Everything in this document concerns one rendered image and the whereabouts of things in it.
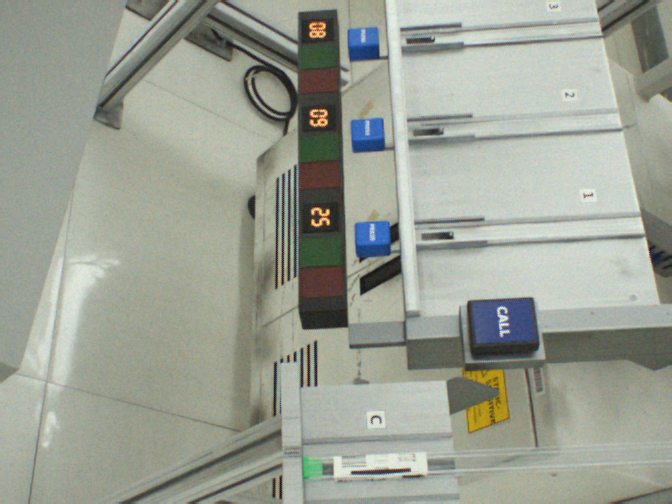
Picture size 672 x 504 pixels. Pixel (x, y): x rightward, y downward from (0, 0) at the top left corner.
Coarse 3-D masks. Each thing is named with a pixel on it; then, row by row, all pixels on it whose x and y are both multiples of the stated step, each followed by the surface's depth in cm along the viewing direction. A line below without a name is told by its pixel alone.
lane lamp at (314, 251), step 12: (300, 240) 83; (312, 240) 83; (324, 240) 83; (336, 240) 83; (300, 252) 82; (312, 252) 82; (324, 252) 82; (336, 252) 82; (312, 264) 82; (324, 264) 81; (336, 264) 81
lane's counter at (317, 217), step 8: (304, 208) 85; (312, 208) 85; (320, 208) 84; (328, 208) 84; (336, 208) 84; (304, 216) 84; (312, 216) 84; (320, 216) 84; (328, 216) 84; (336, 216) 84; (304, 224) 84; (312, 224) 84; (320, 224) 84; (328, 224) 84; (336, 224) 83; (304, 232) 83
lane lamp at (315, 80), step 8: (304, 72) 92; (312, 72) 92; (320, 72) 92; (328, 72) 92; (336, 72) 92; (304, 80) 92; (312, 80) 92; (320, 80) 92; (328, 80) 92; (336, 80) 92; (304, 88) 91; (312, 88) 91; (320, 88) 91; (328, 88) 91; (336, 88) 91
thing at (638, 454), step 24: (432, 456) 62; (456, 456) 62; (480, 456) 62; (504, 456) 62; (528, 456) 62; (552, 456) 62; (576, 456) 62; (600, 456) 62; (624, 456) 62; (648, 456) 62; (312, 480) 62
